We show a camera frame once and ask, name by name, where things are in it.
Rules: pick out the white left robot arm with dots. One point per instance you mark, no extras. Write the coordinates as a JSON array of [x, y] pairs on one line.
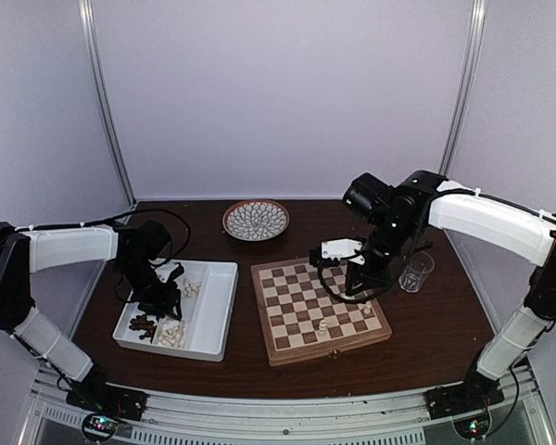
[[28, 250]]

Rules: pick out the pile of dark chess pieces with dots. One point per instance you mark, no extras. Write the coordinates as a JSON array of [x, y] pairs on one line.
[[145, 328]]

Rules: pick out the pile of white chess pieces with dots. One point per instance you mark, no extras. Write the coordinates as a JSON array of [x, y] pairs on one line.
[[172, 334]]

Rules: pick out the white chess pawn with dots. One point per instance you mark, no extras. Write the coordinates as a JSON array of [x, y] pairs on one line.
[[367, 308]]

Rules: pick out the white compartment tray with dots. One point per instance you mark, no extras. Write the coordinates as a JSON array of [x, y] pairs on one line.
[[207, 317]]

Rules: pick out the aluminium corner post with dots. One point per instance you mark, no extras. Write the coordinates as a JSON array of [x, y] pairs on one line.
[[468, 71], [87, 19]]

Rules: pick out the wooden chess board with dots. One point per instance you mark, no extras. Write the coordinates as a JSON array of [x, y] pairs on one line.
[[291, 302]]

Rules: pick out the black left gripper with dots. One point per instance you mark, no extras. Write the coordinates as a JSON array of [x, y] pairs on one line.
[[162, 303]]

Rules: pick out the aluminium corner post right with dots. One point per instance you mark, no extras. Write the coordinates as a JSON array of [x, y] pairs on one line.
[[468, 71]]

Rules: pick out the floral patterned ceramic plate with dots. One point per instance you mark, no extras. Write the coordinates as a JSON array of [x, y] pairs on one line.
[[255, 220]]

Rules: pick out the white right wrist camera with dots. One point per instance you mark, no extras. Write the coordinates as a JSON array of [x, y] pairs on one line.
[[340, 249]]

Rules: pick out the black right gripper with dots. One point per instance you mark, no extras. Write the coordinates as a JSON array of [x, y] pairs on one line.
[[372, 279]]

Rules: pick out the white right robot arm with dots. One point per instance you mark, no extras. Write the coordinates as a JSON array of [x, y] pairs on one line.
[[529, 234]]

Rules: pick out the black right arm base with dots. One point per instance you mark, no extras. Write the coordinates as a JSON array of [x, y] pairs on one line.
[[466, 404]]

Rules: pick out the aluminium corner post left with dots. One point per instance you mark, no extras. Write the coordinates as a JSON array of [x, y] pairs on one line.
[[87, 19]]

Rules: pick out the clear drinking glass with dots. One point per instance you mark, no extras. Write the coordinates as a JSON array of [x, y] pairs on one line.
[[416, 272]]

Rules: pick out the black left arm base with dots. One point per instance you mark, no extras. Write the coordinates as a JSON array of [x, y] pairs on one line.
[[109, 407]]

